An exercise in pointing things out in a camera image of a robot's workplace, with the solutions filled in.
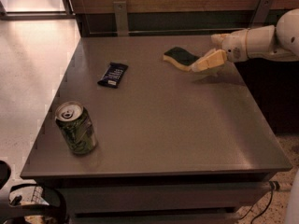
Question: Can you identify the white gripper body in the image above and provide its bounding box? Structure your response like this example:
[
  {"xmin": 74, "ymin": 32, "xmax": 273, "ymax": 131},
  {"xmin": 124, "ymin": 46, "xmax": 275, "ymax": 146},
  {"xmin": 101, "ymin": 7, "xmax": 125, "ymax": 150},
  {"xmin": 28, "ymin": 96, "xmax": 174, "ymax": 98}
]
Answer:
[{"xmin": 221, "ymin": 30, "xmax": 249, "ymax": 63}]

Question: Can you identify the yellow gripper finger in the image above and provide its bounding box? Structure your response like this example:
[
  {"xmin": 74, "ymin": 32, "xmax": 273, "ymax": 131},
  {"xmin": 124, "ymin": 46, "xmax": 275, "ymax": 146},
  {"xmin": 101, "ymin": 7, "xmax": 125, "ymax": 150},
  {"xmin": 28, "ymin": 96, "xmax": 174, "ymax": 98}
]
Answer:
[
  {"xmin": 191, "ymin": 49, "xmax": 227, "ymax": 72},
  {"xmin": 211, "ymin": 34, "xmax": 231, "ymax": 47}
]

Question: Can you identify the green and yellow sponge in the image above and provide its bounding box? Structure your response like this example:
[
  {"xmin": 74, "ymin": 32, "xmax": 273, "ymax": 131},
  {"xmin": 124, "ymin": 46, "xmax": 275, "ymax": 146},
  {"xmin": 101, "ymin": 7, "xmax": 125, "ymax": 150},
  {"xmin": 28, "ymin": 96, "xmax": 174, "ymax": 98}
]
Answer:
[{"xmin": 163, "ymin": 47, "xmax": 199, "ymax": 72}]

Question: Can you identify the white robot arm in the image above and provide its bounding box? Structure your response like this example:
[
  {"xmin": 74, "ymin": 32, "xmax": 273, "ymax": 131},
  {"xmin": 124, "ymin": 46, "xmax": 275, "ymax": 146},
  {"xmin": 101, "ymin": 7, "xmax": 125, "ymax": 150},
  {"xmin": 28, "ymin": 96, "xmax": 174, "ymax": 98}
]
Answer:
[{"xmin": 191, "ymin": 9, "xmax": 299, "ymax": 72}]

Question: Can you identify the green soda can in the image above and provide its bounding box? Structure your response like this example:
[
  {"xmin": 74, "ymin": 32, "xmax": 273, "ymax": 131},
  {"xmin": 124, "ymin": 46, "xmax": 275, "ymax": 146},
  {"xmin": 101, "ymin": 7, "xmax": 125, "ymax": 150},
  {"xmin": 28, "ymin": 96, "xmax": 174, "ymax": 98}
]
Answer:
[{"xmin": 55, "ymin": 101, "xmax": 97, "ymax": 155}]

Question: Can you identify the dark blue snack bar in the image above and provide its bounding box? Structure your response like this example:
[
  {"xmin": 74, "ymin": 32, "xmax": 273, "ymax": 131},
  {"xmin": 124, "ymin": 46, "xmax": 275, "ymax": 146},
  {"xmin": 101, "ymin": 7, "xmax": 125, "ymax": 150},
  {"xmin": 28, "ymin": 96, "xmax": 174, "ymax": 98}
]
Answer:
[{"xmin": 97, "ymin": 63, "xmax": 128, "ymax": 89}]

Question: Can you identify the grey drawer cabinet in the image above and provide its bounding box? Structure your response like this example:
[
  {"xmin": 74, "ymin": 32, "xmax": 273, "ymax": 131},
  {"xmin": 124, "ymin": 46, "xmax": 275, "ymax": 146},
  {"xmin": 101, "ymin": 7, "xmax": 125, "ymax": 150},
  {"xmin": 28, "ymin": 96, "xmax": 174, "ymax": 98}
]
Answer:
[{"xmin": 21, "ymin": 36, "xmax": 291, "ymax": 224}]

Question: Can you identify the right metal wall bracket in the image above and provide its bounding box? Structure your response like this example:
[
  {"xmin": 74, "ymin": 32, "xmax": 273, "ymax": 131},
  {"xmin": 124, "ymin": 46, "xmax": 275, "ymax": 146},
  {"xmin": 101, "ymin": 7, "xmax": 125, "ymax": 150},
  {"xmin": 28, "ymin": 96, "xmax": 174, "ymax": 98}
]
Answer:
[{"xmin": 249, "ymin": 0, "xmax": 274, "ymax": 29}]

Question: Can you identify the metal wall bracket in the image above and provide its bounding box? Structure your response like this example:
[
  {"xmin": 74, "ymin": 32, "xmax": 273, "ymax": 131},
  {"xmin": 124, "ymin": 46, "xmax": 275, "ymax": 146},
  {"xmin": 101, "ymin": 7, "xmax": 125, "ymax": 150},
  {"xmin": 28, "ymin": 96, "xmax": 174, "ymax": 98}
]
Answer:
[
  {"xmin": 249, "ymin": 0, "xmax": 274, "ymax": 29},
  {"xmin": 113, "ymin": 1, "xmax": 129, "ymax": 36}
]

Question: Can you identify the left metal wall bracket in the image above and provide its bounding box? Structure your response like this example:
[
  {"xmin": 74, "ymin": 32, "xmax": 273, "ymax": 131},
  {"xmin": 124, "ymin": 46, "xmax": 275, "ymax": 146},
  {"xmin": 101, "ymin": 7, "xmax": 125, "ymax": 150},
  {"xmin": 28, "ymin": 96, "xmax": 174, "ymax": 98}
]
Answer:
[{"xmin": 113, "ymin": 1, "xmax": 129, "ymax": 36}]

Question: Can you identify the white handle bar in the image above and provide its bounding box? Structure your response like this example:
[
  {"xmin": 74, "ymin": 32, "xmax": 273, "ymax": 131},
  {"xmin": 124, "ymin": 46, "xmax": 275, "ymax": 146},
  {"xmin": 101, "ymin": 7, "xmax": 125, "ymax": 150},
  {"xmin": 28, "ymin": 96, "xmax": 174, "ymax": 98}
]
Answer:
[{"xmin": 269, "ymin": 181, "xmax": 292, "ymax": 191}]

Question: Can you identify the black cable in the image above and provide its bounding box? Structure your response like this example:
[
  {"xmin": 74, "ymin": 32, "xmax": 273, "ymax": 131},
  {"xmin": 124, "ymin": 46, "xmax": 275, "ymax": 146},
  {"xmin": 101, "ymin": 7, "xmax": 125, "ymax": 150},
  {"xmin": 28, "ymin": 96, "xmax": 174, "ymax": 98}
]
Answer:
[{"xmin": 237, "ymin": 189, "xmax": 275, "ymax": 224}]

